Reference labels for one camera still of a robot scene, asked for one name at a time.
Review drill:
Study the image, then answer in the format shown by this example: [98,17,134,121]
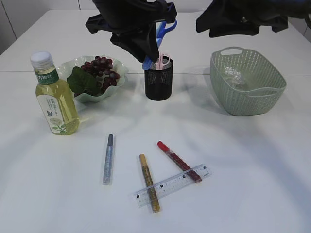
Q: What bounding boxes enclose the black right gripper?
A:
[195,0,290,38]

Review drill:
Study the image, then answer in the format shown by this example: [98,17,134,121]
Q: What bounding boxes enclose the green woven plastic basket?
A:
[210,47,287,116]

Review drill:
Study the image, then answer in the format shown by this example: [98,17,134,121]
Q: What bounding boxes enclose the gold glitter pen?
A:
[139,154,160,213]

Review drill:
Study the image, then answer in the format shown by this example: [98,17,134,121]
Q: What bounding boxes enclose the yellow tea bottle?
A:
[30,51,80,135]

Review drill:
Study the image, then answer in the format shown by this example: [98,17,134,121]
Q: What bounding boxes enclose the blue capped scissors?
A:
[142,20,177,70]

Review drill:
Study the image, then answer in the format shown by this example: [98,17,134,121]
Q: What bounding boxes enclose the clear plastic ruler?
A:
[133,164,211,207]

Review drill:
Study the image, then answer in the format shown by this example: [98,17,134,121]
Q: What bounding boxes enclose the black mesh pen holder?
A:
[144,59,173,101]

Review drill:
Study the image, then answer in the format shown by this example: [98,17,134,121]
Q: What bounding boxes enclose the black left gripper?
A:
[86,0,177,63]

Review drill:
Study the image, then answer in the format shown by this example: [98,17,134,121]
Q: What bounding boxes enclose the silver glitter pen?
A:
[102,134,114,185]

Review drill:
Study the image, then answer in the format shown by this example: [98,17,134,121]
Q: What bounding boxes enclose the clear plastic sheet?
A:
[224,67,246,87]

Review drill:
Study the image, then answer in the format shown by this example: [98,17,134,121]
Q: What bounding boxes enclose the pink capped scissors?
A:
[150,53,171,70]

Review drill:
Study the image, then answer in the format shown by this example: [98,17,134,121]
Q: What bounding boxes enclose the red glitter pen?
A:
[157,141,202,183]

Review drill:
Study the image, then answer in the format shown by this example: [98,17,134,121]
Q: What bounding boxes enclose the purple grape bunch with leaves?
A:
[67,56,121,97]

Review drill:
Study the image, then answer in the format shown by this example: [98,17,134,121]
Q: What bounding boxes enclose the green wavy glass plate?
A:
[57,55,128,103]

